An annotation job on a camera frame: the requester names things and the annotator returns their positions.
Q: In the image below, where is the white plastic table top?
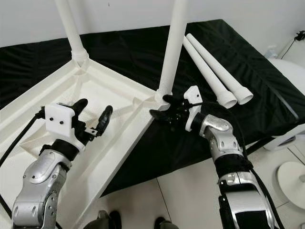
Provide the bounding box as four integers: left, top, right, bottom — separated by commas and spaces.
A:
0, 60, 172, 229

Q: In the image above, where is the white plastic table leg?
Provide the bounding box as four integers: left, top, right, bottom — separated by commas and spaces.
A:
186, 33, 254, 105
155, 0, 190, 103
182, 38, 239, 109
55, 0, 90, 65

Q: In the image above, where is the black folding table leg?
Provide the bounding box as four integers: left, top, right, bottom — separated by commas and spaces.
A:
243, 136, 277, 156

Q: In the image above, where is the grey robot foot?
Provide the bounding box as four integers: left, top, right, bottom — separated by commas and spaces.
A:
155, 217, 182, 229
83, 210, 122, 229

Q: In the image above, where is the white plastic floor object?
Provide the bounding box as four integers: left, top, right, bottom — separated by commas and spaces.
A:
264, 57, 305, 152

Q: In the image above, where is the white round flat floor disc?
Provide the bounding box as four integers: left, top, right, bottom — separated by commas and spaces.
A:
277, 161, 305, 196

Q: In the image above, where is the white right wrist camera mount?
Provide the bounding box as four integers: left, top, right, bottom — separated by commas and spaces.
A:
183, 86, 202, 130

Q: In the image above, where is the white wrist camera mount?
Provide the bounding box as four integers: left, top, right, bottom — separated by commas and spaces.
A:
183, 86, 202, 130
43, 104, 79, 144

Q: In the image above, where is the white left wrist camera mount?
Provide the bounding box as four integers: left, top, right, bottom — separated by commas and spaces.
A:
43, 104, 79, 144

